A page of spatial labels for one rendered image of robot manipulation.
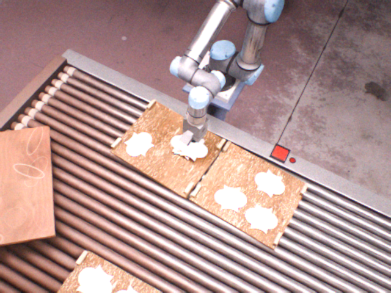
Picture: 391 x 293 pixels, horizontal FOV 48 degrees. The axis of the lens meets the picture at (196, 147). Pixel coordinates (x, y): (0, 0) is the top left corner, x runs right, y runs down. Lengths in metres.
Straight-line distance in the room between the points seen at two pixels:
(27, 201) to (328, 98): 2.47
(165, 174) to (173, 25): 2.12
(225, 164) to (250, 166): 0.12
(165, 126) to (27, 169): 0.64
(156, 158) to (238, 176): 0.38
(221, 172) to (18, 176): 0.85
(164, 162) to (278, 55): 2.02
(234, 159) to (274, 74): 1.70
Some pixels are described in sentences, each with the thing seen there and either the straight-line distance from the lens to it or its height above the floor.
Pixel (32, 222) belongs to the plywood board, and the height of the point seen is 1.04.
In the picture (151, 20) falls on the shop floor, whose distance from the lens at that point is 3.89.
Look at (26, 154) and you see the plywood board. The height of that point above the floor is 1.04.
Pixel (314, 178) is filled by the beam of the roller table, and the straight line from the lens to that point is 2.08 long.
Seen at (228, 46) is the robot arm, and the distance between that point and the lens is 2.14.
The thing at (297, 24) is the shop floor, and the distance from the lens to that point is 4.06.
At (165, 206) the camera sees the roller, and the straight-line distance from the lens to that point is 1.90.
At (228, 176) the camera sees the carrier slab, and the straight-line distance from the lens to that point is 1.96.
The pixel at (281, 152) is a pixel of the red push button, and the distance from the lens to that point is 2.08.
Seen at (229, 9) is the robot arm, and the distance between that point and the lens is 1.82.
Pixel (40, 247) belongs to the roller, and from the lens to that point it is 1.90.
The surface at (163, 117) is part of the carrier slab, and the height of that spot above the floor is 0.94.
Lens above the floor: 2.66
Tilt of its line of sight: 59 degrees down
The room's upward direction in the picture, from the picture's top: 8 degrees clockwise
